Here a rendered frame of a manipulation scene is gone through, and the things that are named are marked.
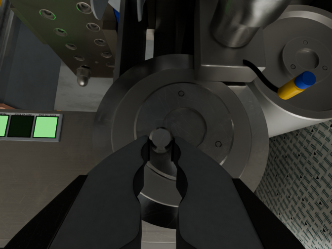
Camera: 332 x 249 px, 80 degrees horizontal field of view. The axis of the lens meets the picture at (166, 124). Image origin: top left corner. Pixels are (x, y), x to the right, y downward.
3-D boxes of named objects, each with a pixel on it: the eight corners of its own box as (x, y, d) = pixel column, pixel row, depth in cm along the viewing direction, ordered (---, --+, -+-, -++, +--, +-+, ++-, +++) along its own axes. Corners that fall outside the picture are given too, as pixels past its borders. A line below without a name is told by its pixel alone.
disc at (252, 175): (261, 55, 18) (279, 230, 15) (258, 58, 19) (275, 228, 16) (99, 50, 18) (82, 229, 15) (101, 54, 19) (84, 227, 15)
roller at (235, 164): (246, 69, 18) (258, 208, 15) (195, 128, 43) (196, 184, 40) (115, 65, 17) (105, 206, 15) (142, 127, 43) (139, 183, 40)
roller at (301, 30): (359, 6, 20) (385, 122, 17) (249, 96, 45) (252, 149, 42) (241, 1, 20) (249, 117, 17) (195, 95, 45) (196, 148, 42)
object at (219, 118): (256, 142, 15) (171, 203, 13) (244, 145, 17) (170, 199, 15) (195, 63, 16) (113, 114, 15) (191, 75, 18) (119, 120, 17)
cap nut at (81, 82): (88, 67, 51) (86, 83, 50) (93, 73, 55) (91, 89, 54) (74, 66, 51) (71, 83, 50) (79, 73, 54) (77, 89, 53)
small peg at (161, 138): (167, 153, 11) (145, 144, 11) (165, 156, 14) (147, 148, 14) (177, 132, 12) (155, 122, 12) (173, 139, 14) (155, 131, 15)
